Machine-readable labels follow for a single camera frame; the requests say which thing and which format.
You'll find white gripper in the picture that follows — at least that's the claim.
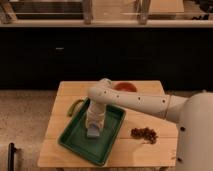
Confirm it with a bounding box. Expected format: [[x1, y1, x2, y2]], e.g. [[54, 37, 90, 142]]
[[85, 103, 106, 130]]

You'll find blue grey sponge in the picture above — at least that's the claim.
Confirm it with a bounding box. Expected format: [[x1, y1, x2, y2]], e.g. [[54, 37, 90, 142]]
[[87, 125, 100, 138]]

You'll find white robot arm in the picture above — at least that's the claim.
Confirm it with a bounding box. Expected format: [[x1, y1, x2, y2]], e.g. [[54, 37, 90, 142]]
[[85, 78, 213, 171]]

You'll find green plastic tray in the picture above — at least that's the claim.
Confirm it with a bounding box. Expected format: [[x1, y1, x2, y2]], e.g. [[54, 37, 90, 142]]
[[58, 98, 126, 166]]

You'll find green bean pod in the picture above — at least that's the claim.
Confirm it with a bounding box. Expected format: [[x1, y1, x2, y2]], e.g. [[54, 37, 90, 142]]
[[67, 99, 83, 117]]

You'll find orange bowl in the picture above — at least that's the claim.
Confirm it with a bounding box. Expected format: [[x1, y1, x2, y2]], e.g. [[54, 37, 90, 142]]
[[114, 82, 137, 92]]

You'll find wooden folding table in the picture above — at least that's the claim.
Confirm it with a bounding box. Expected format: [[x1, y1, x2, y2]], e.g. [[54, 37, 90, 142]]
[[38, 81, 177, 169]]

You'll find brown grape cluster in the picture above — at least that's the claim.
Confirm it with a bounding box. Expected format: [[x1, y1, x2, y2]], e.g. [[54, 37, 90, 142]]
[[131, 127, 158, 144]]

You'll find black pole stand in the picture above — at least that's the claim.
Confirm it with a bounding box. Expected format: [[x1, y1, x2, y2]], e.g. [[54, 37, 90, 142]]
[[7, 143, 17, 171]]

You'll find wooden shelf rack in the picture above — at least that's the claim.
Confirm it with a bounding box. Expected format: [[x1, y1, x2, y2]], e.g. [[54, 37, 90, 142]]
[[0, 0, 213, 28]]

